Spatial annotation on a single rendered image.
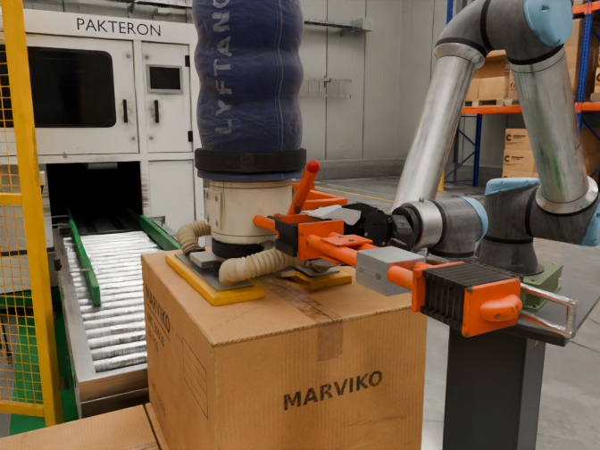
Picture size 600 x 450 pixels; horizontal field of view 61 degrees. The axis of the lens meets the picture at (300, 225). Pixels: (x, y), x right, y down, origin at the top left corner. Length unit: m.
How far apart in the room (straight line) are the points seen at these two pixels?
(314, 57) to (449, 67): 10.97
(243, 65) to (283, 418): 0.61
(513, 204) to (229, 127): 0.92
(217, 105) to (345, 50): 11.70
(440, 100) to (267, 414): 0.74
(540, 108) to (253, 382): 0.88
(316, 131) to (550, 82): 10.93
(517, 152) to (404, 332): 8.63
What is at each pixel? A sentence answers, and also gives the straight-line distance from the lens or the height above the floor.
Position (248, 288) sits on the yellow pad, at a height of 0.97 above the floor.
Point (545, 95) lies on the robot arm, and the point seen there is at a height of 1.33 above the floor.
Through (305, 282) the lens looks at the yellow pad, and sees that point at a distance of 0.98.
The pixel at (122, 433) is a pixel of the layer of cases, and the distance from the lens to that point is 1.37.
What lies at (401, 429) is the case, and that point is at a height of 0.71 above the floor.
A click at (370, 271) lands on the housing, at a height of 1.07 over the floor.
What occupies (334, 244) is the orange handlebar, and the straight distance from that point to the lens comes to 0.73.
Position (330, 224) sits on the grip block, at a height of 1.10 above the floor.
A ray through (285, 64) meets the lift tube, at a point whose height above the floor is 1.37.
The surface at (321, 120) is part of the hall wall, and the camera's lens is 12.15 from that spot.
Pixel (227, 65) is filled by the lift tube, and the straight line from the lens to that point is 0.97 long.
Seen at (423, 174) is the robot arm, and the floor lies 1.16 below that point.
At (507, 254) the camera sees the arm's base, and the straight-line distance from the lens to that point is 1.62.
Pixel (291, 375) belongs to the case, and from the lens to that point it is 0.83.
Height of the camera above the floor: 1.26
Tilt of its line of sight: 11 degrees down
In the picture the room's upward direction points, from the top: straight up
